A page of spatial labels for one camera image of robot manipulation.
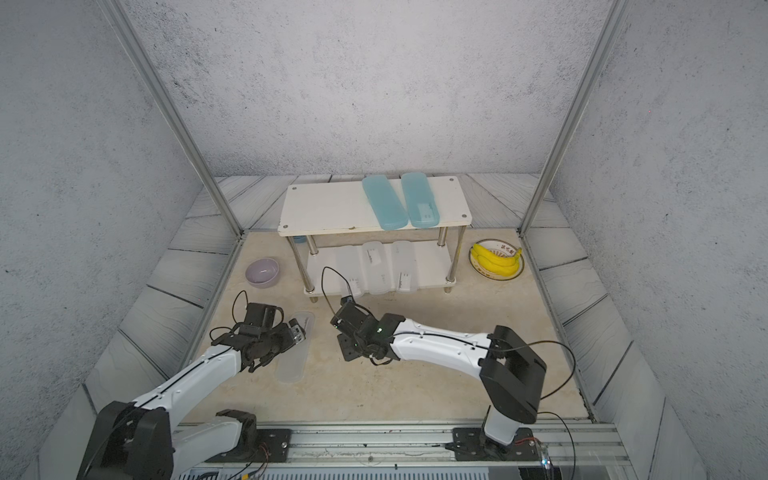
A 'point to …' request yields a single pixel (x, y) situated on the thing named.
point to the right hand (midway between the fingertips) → (348, 325)
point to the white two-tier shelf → (347, 207)
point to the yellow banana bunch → (495, 263)
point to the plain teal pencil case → (390, 214)
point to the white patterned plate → (490, 275)
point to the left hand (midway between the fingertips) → (287, 325)
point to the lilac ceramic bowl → (262, 272)
